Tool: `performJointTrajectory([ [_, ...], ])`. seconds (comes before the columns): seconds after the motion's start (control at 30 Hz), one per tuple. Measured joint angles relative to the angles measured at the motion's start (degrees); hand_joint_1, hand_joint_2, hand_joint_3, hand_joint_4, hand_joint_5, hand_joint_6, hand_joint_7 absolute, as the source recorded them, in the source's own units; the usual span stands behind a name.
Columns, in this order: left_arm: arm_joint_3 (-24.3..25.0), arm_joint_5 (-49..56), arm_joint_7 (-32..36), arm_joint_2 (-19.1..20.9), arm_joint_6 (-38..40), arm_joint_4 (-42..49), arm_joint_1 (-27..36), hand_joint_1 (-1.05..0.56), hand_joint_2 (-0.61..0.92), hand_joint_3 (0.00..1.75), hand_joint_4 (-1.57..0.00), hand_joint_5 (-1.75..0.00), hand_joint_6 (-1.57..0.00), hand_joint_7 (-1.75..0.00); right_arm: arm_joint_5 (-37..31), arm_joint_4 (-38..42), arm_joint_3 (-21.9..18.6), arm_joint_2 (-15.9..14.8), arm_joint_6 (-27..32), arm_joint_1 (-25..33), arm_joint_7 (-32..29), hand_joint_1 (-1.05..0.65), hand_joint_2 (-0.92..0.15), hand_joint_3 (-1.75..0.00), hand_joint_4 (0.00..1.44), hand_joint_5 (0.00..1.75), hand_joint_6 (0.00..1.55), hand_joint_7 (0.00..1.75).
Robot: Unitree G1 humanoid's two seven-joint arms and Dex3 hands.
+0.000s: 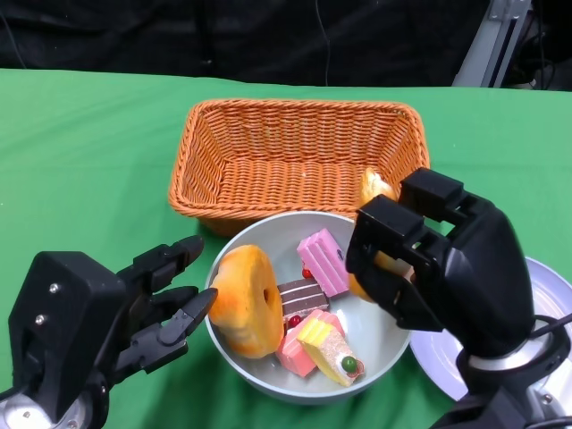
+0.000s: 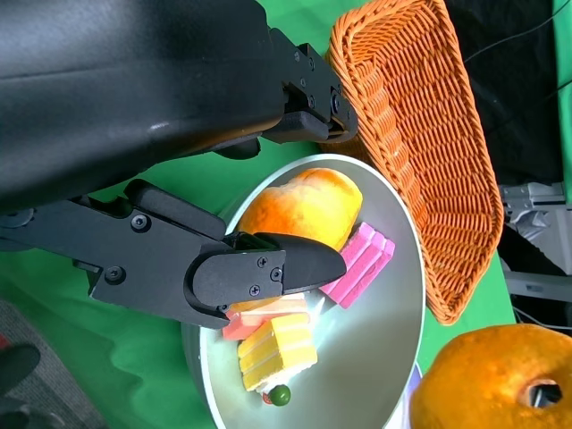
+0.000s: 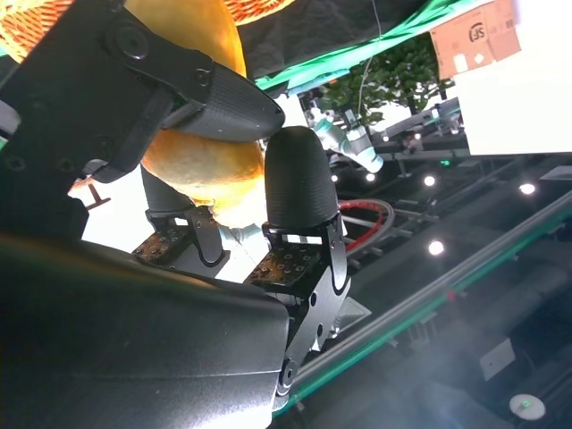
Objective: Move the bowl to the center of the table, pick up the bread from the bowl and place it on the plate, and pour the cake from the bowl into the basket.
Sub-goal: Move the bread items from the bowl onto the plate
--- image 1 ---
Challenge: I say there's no black cable bundle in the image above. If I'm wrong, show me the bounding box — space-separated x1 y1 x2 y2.
513 13 572 93

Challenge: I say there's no thin hanging black cable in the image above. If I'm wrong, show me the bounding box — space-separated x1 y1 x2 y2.
314 0 335 87

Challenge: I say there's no aluminium profile frame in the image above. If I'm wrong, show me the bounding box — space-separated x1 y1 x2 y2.
451 0 535 88

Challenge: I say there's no lavender plate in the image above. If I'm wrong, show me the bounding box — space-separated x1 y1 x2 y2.
408 257 572 401

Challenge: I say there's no salmon pink layer cake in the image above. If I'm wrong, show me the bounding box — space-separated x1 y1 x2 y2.
275 309 346 379

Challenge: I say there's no grey bowl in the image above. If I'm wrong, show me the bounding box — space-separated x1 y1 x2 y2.
204 210 412 406

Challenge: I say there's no black backdrop cloth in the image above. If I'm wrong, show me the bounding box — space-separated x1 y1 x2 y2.
0 0 492 88

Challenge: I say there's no yellow cake with green ball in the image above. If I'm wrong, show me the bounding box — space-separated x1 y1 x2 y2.
297 319 366 388

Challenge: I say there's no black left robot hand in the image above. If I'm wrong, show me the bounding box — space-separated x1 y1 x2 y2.
8 235 219 421

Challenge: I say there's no green tablecloth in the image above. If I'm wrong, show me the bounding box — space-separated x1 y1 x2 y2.
0 69 572 429

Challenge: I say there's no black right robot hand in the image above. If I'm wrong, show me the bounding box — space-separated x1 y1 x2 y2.
346 167 535 358

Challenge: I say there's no chocolate layer cake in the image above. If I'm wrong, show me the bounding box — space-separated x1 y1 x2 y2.
276 279 331 319

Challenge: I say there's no orange wicker basket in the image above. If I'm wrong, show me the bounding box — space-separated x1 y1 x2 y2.
168 98 431 237

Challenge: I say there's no magenta cake with blueberry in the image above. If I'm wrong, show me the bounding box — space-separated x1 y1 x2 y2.
297 227 350 299

